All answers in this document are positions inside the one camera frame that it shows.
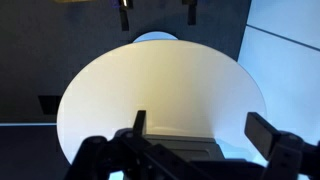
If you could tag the grey toy oven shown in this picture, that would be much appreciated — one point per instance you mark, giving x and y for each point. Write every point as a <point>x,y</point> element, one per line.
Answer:
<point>186,146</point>

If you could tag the white round table base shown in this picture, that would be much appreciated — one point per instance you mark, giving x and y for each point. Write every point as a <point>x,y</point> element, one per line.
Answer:
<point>155,36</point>

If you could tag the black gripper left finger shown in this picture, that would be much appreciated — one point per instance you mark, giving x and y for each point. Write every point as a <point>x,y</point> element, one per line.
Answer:
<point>140,121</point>

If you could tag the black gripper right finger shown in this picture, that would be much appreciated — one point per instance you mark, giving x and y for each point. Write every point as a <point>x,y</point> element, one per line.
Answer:
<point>263,133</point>

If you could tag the black metal leg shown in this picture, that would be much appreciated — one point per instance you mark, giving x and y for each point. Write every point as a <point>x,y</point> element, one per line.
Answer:
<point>124,15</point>
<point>191,11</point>

